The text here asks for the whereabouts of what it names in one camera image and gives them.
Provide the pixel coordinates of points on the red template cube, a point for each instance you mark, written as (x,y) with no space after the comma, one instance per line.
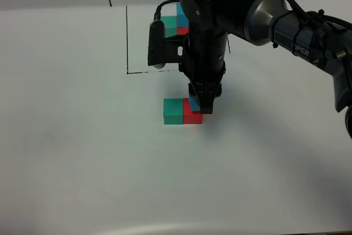
(182,31)

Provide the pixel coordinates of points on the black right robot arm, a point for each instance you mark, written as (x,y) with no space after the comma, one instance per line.
(323,41)

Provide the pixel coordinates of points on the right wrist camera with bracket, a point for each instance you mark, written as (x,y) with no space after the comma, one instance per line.
(163,50)

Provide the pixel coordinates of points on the green template cube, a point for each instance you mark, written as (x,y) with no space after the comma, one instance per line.
(170,24)

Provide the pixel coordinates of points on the blue template cube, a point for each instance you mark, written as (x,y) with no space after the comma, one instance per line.
(182,21)

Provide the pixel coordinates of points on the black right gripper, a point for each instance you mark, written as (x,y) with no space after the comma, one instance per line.
(204,66)

